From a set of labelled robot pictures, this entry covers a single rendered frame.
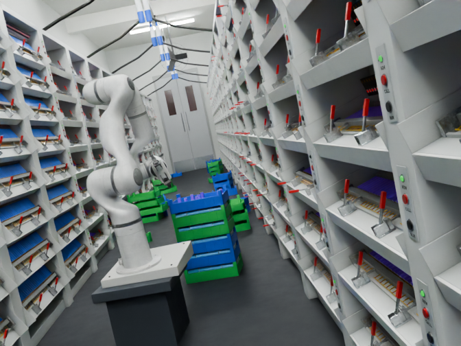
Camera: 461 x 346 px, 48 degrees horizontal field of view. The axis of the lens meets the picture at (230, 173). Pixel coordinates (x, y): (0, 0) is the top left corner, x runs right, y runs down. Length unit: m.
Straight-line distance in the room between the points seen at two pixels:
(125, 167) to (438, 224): 1.42
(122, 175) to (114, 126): 0.21
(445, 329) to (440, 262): 0.11
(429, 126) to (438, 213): 0.13
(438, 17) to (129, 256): 1.66
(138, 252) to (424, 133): 1.50
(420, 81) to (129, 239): 1.50
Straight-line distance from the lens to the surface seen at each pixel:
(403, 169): 0.86
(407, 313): 1.17
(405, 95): 0.82
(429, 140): 0.83
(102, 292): 2.10
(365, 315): 1.63
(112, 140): 2.10
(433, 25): 0.71
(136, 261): 2.12
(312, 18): 1.52
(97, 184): 2.09
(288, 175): 2.19
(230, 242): 2.80
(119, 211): 2.08
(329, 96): 1.50
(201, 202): 2.78
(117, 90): 2.13
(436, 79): 0.84
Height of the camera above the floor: 0.81
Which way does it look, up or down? 5 degrees down
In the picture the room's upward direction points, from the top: 12 degrees counter-clockwise
